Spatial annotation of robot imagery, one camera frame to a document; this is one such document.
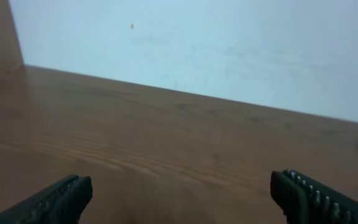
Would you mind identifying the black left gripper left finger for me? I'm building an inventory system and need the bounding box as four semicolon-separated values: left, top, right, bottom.
0;174;93;224

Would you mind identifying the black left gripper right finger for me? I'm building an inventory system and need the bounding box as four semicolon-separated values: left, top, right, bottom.
270;169;358;224

